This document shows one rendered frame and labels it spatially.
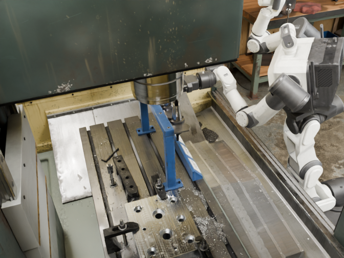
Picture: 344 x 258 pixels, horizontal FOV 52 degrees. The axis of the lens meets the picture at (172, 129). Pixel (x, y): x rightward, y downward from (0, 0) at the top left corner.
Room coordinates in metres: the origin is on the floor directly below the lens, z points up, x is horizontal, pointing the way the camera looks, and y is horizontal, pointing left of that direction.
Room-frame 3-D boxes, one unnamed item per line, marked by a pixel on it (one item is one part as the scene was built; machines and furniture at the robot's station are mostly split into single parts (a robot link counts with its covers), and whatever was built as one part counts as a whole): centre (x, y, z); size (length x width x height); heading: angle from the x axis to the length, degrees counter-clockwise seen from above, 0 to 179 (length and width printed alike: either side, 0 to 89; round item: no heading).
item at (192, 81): (1.56, -0.13, 1.18); 0.13 x 0.12 x 0.10; 17
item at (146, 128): (1.53, 0.14, 1.05); 0.10 x 0.05 x 0.30; 107
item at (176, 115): (1.18, -0.02, 1.26); 0.04 x 0.04 x 0.07
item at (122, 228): (0.81, 0.20, 0.97); 0.13 x 0.03 x 0.15; 107
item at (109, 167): (1.14, 0.28, 0.96); 0.03 x 0.03 x 0.13
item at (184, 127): (1.13, -0.04, 1.21); 0.07 x 0.05 x 0.01; 107
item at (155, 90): (0.93, 0.04, 1.56); 0.16 x 0.16 x 0.12
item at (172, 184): (1.11, 0.01, 1.05); 0.10 x 0.05 x 0.30; 107
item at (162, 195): (1.02, 0.07, 0.97); 0.13 x 0.03 x 0.15; 17
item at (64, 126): (1.56, 0.22, 0.75); 0.89 x 0.70 x 0.26; 107
